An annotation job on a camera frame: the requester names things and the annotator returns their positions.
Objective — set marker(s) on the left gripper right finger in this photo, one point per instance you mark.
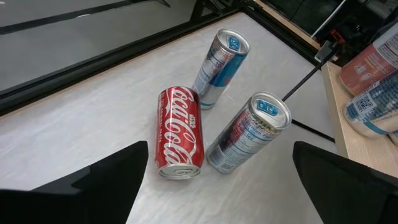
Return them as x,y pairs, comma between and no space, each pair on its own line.
351,193

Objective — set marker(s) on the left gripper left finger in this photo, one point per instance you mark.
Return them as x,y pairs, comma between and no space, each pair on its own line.
77,202

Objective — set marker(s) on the red Coca-Cola can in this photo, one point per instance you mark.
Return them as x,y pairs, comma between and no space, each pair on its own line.
180,130

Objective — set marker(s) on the silver can with red base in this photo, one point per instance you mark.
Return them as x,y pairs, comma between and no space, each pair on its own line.
370,62

